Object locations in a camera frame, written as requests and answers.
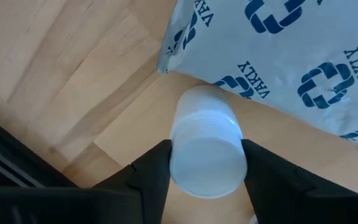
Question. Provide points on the black aluminium table frame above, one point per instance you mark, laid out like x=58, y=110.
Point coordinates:
x=11, y=161

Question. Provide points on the white labelled pill bottle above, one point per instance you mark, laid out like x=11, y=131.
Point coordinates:
x=208, y=155

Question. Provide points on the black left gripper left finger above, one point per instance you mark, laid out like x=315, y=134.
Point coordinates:
x=148, y=193

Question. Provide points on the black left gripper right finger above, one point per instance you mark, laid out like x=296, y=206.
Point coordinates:
x=275, y=193

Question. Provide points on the small grey printed pouch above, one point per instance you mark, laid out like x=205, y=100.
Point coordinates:
x=275, y=56

